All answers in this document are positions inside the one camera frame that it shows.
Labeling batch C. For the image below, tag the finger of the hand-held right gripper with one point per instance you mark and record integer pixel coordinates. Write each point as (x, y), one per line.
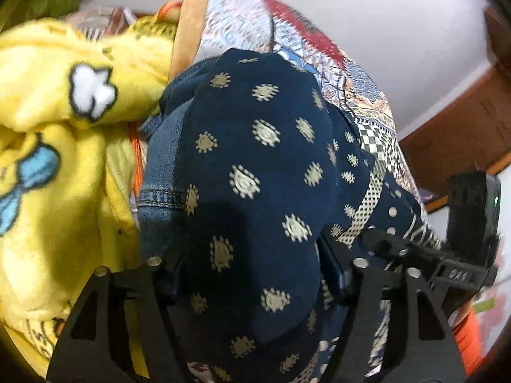
(395, 245)

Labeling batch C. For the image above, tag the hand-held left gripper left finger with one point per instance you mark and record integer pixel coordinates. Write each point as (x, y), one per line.
(167, 283)

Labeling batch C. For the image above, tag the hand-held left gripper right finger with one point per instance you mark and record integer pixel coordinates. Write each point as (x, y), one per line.
(337, 279)

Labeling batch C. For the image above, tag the navy patterned hoodie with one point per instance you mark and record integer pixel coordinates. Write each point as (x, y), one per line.
(255, 175)

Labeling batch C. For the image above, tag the blue denim garment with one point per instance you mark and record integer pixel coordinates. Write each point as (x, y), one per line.
(161, 191)

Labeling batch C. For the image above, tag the patchwork printed blanket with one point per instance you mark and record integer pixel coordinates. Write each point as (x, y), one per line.
(359, 83)

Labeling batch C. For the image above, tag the yellow fleece garment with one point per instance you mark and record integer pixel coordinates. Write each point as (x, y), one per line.
(64, 135)

